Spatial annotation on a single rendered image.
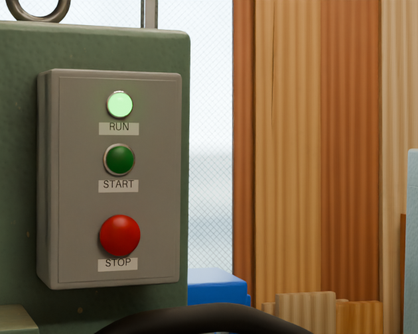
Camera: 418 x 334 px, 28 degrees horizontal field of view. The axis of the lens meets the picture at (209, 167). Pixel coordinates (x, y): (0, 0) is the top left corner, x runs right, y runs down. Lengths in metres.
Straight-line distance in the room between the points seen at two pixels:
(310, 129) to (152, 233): 1.52
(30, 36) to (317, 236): 1.55
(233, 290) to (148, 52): 0.87
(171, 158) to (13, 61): 0.14
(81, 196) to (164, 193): 0.06
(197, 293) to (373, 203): 0.87
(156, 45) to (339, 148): 1.54
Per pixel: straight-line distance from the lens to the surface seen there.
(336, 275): 2.21
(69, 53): 0.67
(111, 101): 0.61
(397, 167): 2.24
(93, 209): 0.61
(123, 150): 0.61
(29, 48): 0.66
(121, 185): 0.61
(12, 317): 0.63
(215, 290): 1.49
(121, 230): 0.61
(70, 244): 0.61
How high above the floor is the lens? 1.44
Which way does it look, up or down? 3 degrees down
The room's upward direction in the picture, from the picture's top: 1 degrees clockwise
